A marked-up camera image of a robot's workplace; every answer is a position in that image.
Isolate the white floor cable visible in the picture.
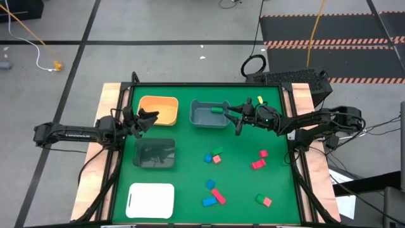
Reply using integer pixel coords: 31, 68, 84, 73
4, 0, 56, 72

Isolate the white plastic bin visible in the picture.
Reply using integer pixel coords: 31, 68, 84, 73
125, 182, 175, 219

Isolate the long pink block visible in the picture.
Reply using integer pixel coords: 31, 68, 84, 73
211, 188, 227, 205

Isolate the black conveyor with orange strip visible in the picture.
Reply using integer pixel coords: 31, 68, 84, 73
259, 11, 405, 85

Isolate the black perforated computer case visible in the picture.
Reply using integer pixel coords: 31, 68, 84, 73
246, 68, 333, 107

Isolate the black floor cable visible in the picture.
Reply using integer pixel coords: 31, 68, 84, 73
218, 0, 243, 10

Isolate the black table frame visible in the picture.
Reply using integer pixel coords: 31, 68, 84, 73
75, 71, 341, 228

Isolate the blue-grey plastic bin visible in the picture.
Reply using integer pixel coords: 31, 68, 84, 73
189, 99, 232, 129

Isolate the yellow-orange plastic bin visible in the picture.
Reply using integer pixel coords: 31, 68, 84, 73
137, 95, 179, 127

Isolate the pink arch block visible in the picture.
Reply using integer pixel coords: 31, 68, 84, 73
251, 158, 267, 170

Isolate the yellow hanging cable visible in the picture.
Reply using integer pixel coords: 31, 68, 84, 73
0, 3, 63, 72
305, 0, 327, 68

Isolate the black box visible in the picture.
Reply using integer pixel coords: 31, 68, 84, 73
0, 0, 44, 23

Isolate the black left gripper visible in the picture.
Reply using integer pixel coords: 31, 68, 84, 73
121, 105, 160, 140

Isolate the black floor beam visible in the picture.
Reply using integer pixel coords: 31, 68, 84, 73
332, 170, 401, 197

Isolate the green table mat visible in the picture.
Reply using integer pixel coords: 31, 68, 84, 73
112, 85, 301, 224

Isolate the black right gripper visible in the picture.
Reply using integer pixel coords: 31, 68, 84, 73
223, 97, 263, 137

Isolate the black hanging cable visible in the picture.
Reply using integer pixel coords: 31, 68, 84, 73
240, 0, 268, 79

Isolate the grey box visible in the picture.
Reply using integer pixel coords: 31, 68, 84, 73
382, 186, 405, 228

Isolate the dark transparent plastic bin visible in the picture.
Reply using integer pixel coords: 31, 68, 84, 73
132, 137, 177, 169

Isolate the white paper sheet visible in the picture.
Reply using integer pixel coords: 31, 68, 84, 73
328, 169, 357, 219

